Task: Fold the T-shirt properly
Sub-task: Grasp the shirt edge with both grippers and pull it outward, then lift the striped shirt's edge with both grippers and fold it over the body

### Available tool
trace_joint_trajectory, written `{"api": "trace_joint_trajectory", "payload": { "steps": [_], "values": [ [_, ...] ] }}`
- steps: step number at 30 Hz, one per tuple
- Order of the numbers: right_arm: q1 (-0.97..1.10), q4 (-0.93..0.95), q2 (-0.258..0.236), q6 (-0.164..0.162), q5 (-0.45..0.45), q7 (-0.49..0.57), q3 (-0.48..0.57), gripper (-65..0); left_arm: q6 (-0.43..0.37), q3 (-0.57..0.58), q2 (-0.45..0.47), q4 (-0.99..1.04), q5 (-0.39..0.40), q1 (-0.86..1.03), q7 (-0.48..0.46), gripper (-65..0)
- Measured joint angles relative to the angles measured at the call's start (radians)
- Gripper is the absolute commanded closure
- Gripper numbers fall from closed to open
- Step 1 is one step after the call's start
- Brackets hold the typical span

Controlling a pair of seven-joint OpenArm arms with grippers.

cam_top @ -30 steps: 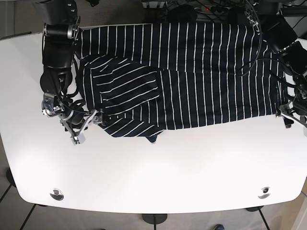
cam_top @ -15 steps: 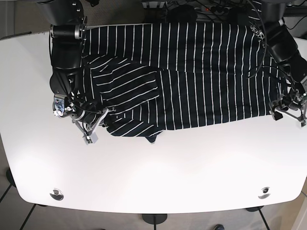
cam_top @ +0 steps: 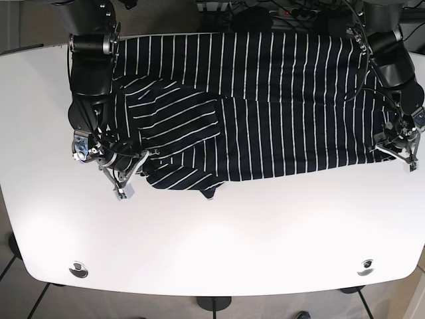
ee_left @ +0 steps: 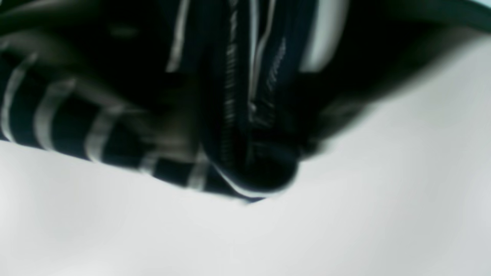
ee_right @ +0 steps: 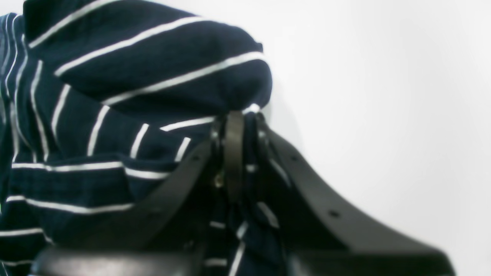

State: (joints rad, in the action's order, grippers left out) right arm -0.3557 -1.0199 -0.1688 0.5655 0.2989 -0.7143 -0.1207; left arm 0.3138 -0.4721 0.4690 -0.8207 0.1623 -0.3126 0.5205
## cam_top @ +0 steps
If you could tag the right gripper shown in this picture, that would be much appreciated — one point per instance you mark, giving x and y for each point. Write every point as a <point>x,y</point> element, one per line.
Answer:
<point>120,170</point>

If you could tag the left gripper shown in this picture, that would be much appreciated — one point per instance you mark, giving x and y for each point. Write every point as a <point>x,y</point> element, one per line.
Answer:
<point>399,141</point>

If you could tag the navy white striped T-shirt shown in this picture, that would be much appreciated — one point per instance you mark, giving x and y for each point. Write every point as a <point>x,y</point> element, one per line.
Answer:
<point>212,108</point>

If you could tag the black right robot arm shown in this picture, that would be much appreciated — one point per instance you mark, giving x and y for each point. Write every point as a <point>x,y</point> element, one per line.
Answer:
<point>93,50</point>

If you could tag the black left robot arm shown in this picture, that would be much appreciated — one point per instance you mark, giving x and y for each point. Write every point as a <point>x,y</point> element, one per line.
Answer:
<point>381,39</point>

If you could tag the left chrome table grommet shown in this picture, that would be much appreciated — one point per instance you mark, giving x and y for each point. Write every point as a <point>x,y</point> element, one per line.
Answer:
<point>78,270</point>

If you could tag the chrome table grommet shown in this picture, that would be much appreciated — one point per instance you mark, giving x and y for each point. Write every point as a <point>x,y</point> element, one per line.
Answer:
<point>366,267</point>
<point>78,270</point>

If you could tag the right chrome table grommet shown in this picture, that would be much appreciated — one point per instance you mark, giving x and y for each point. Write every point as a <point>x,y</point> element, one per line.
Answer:
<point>366,267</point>

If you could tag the front black table foot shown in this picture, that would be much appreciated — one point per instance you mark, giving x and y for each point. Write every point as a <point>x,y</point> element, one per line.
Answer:
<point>213,303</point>

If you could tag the grey sneaker shoe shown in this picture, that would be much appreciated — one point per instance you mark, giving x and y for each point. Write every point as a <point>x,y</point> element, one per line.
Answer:
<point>303,315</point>

